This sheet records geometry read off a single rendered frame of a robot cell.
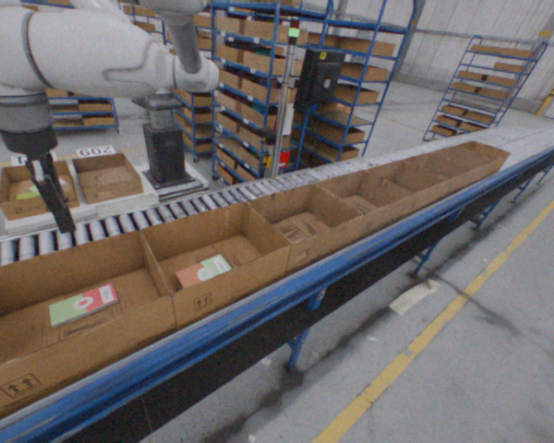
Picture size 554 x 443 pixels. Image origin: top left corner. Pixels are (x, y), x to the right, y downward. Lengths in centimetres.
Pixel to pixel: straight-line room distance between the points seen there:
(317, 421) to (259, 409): 31
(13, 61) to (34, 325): 66
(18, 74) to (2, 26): 6
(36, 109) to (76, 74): 12
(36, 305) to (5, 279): 12
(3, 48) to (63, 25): 9
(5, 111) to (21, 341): 59
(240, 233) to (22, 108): 78
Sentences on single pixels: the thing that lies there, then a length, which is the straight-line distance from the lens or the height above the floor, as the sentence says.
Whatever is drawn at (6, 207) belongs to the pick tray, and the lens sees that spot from 165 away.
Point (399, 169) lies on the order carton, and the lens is 189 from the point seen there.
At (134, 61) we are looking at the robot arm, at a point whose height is 154.
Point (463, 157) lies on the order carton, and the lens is 258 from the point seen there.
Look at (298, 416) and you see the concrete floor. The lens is 170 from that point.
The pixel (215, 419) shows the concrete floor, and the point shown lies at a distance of 166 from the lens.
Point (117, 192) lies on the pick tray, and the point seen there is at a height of 79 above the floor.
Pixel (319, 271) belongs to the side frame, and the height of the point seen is 91.
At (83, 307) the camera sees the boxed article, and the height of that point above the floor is 90.
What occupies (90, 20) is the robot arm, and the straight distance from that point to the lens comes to 53.
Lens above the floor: 160
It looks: 36 degrees down
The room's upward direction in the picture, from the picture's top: 9 degrees clockwise
